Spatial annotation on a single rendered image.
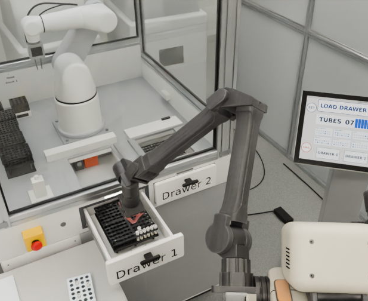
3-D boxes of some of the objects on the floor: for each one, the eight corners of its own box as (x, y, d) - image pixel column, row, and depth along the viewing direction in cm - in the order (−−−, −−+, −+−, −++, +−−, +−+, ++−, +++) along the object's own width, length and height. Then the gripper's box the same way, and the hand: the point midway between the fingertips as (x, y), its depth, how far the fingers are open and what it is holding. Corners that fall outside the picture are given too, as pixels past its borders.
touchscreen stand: (365, 345, 223) (427, 188, 164) (274, 325, 232) (302, 171, 173) (359, 267, 262) (407, 119, 203) (281, 254, 271) (306, 108, 213)
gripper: (115, 183, 150) (118, 212, 161) (126, 205, 144) (128, 233, 155) (134, 177, 153) (135, 206, 163) (145, 199, 146) (146, 227, 157)
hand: (132, 218), depth 159 cm, fingers open, 3 cm apart
